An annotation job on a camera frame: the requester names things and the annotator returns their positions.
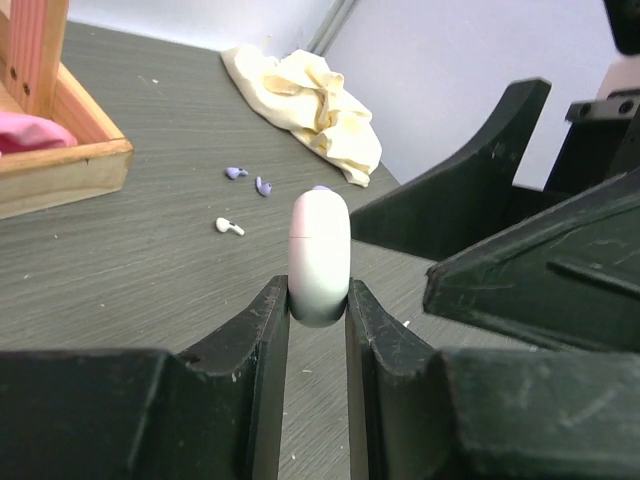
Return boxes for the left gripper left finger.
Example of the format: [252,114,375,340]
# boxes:
[1,276,289,479]

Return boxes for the white charging case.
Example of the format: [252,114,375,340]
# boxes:
[288,190,351,328]

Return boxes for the purple earbud near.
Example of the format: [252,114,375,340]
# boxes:
[255,176,272,197]

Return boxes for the purple earbud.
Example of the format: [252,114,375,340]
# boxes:
[225,167,249,180]
[255,176,272,197]

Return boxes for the purple earbud far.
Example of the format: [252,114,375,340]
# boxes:
[225,167,249,180]

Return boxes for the white earbud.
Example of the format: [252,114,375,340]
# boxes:
[214,217,245,236]

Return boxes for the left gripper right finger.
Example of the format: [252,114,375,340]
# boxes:
[345,280,639,479]

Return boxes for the purple charging case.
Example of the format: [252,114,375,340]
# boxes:
[311,185,333,192]

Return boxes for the cream crumpled cloth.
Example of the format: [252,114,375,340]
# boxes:
[220,45,382,188]

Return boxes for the wooden clothes rack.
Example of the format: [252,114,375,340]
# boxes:
[1,1,134,218]

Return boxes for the pink shirt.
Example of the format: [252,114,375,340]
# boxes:
[0,112,78,155]

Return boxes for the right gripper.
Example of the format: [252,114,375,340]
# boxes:
[350,78,639,351]

